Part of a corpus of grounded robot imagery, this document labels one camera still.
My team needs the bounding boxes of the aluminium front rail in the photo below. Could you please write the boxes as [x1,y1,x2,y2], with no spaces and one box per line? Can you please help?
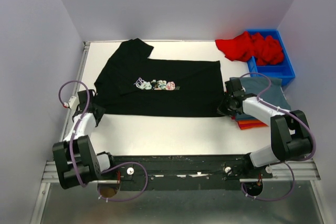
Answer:
[41,160,321,184]

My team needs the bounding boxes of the red t shirt in bin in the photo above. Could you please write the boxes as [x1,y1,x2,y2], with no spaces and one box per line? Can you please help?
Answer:
[215,31,285,66]

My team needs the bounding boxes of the blue plastic bin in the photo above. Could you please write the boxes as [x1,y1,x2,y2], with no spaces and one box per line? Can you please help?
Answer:
[247,29,296,87]

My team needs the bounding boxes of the black floral t shirt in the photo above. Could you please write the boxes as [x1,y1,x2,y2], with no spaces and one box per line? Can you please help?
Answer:
[94,38,224,118]

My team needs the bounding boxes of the aluminium left side rail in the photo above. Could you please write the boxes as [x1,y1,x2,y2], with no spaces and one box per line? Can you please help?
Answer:
[59,41,91,142]

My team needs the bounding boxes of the folded teal t shirt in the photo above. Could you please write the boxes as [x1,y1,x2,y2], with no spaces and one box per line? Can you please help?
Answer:
[232,76,291,122]

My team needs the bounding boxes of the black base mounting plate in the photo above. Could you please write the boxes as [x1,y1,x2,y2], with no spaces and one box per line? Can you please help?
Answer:
[98,155,272,191]

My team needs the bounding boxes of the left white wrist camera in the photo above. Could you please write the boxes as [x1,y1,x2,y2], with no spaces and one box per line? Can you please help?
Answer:
[63,95,79,110]

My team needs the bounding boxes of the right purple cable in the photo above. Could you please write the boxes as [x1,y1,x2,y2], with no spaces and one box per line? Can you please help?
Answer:
[241,72,318,201]

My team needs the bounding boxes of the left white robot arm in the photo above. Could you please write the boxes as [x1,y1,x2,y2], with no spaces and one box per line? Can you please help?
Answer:
[52,89,117,189]

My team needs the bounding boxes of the aluminium rail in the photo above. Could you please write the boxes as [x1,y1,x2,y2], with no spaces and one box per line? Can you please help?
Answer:
[59,41,91,142]
[41,160,321,184]

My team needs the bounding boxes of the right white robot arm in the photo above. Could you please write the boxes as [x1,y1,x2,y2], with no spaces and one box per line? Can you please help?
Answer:
[217,79,316,178]

